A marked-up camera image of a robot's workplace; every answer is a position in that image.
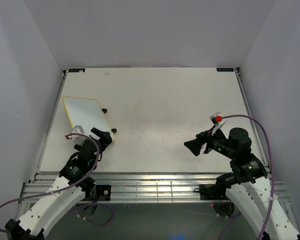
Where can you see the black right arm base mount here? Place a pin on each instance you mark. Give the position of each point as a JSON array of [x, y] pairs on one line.
[[210, 192]]

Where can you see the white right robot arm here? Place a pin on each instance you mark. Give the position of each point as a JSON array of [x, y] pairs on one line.
[[247, 185]]

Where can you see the aluminium frame rail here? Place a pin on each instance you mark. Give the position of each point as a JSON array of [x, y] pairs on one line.
[[155, 188]]

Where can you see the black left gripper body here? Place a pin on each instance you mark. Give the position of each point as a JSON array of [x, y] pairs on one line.
[[78, 146]]

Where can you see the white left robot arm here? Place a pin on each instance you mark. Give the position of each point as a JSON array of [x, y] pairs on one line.
[[72, 185]]

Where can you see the yellow framed small whiteboard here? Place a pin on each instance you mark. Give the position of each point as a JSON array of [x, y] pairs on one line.
[[85, 114]]

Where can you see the blue label sticker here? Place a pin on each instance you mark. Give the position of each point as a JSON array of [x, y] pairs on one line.
[[76, 70], [225, 69]]

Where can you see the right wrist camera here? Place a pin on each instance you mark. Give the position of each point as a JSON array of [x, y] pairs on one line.
[[218, 122]]

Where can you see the metal wire whiteboard stand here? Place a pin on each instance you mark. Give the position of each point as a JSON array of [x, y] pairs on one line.
[[108, 120]]

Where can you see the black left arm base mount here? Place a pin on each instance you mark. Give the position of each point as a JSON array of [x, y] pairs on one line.
[[102, 193]]

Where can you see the blue label sticker left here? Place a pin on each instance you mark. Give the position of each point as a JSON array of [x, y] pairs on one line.
[[76, 70]]

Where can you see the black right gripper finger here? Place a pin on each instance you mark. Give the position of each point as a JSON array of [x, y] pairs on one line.
[[204, 135], [195, 145]]

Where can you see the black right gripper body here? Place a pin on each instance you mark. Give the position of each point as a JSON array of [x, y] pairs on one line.
[[219, 144]]

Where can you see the blue label sticker right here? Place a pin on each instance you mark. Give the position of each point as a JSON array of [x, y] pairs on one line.
[[225, 69]]

